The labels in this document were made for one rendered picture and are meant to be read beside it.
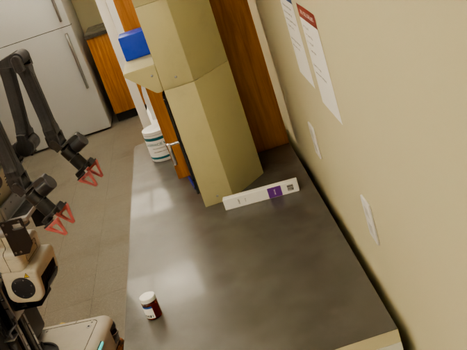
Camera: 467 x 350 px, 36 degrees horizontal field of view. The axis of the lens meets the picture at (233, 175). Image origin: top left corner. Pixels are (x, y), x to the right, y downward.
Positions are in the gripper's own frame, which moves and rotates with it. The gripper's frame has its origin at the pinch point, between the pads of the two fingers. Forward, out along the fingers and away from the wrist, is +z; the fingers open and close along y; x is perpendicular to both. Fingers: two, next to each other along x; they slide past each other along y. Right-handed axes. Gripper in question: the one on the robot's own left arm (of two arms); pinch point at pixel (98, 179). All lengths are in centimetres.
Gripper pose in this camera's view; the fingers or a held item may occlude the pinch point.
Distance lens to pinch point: 320.8
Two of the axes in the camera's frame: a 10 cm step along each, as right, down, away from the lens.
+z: 6.9, 6.8, 2.4
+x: -7.1, 6.0, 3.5
